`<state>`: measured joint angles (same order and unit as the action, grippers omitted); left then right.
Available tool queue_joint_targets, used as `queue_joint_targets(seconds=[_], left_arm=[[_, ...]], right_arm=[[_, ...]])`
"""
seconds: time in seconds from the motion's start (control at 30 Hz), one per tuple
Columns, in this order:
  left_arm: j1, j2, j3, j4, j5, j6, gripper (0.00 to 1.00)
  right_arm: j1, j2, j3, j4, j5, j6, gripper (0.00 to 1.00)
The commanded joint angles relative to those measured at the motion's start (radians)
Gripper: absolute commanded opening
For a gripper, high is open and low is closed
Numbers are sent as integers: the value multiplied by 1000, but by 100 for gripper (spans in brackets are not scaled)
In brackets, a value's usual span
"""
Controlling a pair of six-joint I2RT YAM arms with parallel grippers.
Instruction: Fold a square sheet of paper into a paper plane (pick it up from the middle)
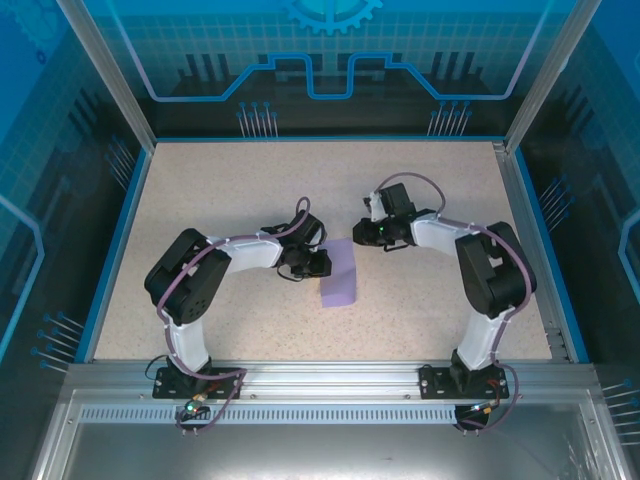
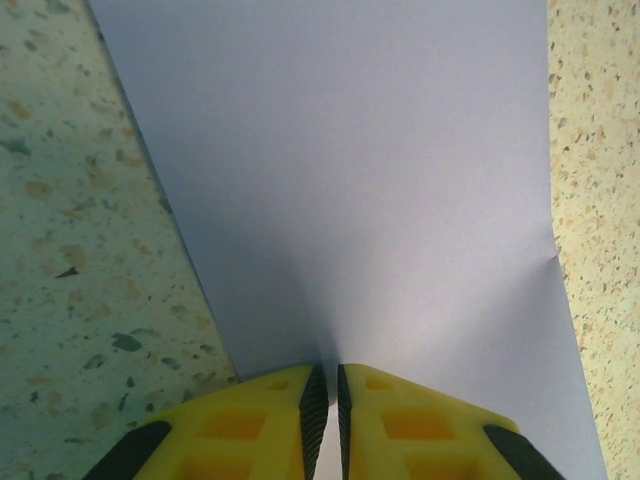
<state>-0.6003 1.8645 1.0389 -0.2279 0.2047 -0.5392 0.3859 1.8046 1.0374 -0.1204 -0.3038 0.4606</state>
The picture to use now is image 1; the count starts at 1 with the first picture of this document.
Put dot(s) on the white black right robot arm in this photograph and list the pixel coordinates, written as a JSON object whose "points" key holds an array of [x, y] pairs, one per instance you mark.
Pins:
{"points": [[475, 345]]}

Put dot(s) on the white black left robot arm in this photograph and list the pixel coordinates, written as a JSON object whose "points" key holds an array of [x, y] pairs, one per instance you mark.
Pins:
{"points": [[185, 340]]}

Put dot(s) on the blue table edge strip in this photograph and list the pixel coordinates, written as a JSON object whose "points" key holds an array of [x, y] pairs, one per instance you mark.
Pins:
{"points": [[115, 260], [325, 139], [548, 260]]}

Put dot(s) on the metal bottom tray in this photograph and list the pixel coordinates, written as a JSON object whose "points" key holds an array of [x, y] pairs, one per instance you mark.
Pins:
{"points": [[320, 450]]}

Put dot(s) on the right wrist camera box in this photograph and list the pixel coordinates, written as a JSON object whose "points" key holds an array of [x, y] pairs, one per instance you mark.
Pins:
{"points": [[375, 205]]}

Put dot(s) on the aluminium frame beam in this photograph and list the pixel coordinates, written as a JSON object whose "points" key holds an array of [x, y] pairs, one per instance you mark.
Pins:
{"points": [[330, 377]]}

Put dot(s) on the aluminium side rail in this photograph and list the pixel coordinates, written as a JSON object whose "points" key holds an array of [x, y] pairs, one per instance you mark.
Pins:
{"points": [[525, 240]]}

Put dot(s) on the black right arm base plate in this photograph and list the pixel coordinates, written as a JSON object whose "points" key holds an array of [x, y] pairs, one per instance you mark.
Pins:
{"points": [[431, 382]]}

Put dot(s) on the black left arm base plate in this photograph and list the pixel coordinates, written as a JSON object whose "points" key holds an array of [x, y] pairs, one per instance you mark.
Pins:
{"points": [[162, 387]]}

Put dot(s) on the aluminium frame post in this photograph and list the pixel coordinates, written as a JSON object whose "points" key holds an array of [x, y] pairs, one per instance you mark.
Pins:
{"points": [[107, 75], [550, 75]]}

